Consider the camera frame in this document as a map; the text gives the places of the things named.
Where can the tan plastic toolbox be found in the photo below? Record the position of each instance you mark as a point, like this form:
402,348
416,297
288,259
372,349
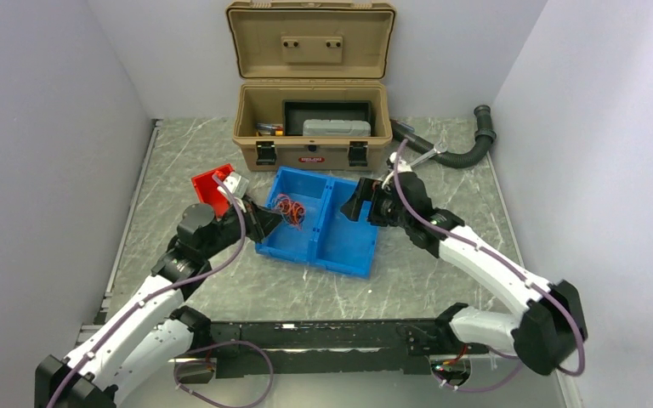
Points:
310,50

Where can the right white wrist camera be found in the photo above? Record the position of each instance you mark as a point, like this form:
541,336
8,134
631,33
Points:
395,165

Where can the silver wrench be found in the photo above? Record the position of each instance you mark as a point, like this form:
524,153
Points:
437,149

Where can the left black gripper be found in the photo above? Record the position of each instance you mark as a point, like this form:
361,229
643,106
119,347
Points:
259,221

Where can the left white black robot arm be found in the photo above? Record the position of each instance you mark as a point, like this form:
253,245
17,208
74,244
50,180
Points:
155,326

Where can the black tray in toolbox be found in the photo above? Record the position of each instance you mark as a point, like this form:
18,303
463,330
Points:
296,112

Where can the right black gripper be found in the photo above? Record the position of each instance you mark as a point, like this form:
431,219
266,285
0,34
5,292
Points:
366,190

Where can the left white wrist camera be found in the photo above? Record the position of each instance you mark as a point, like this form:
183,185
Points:
237,185

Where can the grey case in toolbox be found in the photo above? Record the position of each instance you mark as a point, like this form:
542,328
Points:
339,128

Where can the blue two-compartment plastic bin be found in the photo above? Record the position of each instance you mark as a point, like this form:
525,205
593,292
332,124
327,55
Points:
326,238

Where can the yellow orange tool in toolbox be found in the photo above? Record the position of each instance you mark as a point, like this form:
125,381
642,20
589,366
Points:
269,129

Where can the red plastic bin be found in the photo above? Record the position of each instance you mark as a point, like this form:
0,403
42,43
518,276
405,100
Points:
207,189

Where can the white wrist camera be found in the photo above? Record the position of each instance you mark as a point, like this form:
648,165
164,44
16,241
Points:
237,185
395,165

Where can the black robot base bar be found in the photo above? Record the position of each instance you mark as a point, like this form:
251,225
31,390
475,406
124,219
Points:
239,348

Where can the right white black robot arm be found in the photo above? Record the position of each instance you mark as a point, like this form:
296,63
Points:
544,327

